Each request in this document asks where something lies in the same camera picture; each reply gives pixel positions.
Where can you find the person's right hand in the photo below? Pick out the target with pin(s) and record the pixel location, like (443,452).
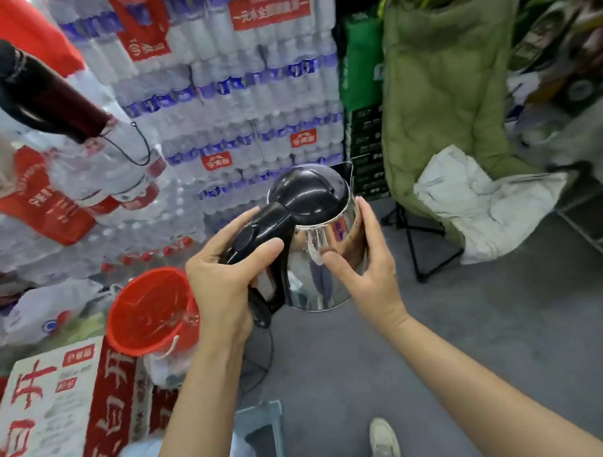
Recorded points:
(378,292)

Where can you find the person's left hand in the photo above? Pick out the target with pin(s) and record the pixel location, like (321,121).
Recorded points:
(220,298)

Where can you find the red plastic bucket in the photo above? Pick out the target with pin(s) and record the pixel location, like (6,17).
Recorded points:
(141,315)

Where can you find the person's right forearm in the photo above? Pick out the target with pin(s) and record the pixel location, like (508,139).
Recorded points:
(484,387)

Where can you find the person's left forearm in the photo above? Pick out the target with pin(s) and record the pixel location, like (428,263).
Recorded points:
(204,412)

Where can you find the large red-label water bottle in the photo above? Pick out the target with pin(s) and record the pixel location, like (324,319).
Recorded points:
(82,164)
(128,202)

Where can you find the stack of bottled water packs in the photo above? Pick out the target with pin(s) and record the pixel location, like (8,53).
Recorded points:
(237,90)

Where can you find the clear plastic sheet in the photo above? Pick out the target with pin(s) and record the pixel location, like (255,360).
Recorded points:
(168,368)

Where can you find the white crumpled cloth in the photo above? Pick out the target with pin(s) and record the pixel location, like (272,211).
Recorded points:
(478,210)

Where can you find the stack of dark green crates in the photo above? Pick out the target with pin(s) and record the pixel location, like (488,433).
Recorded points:
(368,154)

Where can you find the green leafy vegetables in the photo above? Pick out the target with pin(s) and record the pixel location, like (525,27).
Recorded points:
(83,327)

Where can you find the stool covered with white bag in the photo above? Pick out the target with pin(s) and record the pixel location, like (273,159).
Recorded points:
(262,434)

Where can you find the white sneaker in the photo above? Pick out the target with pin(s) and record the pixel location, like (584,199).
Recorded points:
(385,442)

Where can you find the white plastic bag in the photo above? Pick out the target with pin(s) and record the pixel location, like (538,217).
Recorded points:
(42,304)

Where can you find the red tote bag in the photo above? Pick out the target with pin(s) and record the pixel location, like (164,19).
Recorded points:
(44,205)

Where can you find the white and red carton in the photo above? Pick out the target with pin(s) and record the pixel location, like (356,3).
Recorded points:
(51,417)

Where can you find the green folding chair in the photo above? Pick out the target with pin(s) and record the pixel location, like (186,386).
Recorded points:
(439,83)

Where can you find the green fabric bag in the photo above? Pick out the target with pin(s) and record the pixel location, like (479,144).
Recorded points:
(362,61)

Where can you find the dark red thermos flask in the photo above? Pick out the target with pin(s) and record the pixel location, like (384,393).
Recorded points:
(45,96)

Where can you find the red fabric sheet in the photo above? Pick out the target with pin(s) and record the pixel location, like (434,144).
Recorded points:
(23,28)

